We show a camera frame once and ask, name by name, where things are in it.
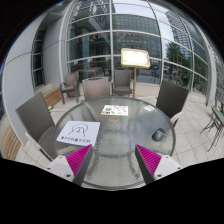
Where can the brown wicker chair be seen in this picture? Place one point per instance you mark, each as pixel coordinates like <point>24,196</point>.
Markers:
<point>171,100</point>
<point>95,88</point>
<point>39,125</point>

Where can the brown wicker chair right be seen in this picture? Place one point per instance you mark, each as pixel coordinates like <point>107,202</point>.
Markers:
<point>171,100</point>

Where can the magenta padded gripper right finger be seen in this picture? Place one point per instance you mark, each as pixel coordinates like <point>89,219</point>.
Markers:
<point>153,166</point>

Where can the grey computer mouse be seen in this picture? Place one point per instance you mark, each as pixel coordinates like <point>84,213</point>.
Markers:
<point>159,134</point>

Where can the gold framed menu stand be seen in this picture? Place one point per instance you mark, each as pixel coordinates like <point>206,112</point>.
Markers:
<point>135,58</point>

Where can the colourful printed menu card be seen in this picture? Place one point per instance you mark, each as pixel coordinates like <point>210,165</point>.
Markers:
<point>115,110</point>

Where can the white mouse pad with logo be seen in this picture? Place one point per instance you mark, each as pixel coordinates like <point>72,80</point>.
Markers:
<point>81,133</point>

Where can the brown wicker chair left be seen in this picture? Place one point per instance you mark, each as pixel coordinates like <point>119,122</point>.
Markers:
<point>39,125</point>

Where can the brown wicker chair back centre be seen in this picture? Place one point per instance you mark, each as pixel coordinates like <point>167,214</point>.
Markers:
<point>95,88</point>

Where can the wicker chair far centre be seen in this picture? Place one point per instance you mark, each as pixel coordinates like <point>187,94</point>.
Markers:
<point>121,83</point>

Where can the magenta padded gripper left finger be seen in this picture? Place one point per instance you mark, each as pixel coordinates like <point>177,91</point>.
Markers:
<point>72,167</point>

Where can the round glass patio table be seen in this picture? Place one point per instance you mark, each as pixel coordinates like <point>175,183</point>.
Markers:
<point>113,165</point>

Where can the wicker chair far left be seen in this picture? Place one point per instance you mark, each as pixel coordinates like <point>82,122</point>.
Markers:
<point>71,84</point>

